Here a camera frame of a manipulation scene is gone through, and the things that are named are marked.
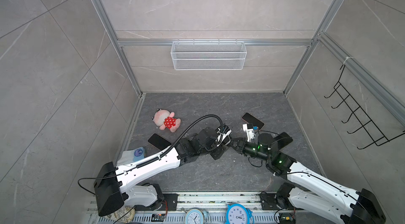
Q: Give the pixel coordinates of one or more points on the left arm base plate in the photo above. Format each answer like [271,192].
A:
[168,202]

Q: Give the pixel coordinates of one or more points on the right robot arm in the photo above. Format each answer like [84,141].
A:
[306,189]

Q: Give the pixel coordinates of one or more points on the blue wet wipes pack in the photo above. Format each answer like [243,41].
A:
[131,156]

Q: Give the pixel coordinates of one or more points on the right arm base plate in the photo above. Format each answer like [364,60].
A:
[270,201]

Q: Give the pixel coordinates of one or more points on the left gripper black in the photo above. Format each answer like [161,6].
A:
[220,150]

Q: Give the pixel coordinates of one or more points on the crumpled patterned cloth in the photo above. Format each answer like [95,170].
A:
[120,218]

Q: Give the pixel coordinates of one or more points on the phone in red case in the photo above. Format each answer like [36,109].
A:
[248,118]

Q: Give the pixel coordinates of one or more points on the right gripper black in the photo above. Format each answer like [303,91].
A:
[241,143]

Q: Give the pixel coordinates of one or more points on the black wall hook rack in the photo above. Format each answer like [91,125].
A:
[366,123]

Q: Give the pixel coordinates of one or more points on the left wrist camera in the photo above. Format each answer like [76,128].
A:
[223,135]

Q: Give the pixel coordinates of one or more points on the black phone case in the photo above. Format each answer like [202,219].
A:
[282,140]

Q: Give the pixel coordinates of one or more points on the dark phone near left wall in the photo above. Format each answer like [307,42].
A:
[159,142]

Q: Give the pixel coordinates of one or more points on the blue alarm clock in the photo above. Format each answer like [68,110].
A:
[238,214]

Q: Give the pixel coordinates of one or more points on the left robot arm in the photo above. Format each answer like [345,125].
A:
[118,186]

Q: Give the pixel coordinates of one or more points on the white wire basket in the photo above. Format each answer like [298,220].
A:
[208,55]

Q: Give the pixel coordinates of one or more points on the white alarm clock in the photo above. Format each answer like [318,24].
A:
[194,216]

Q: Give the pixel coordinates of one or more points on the pink plush toy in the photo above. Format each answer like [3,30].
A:
[166,120]

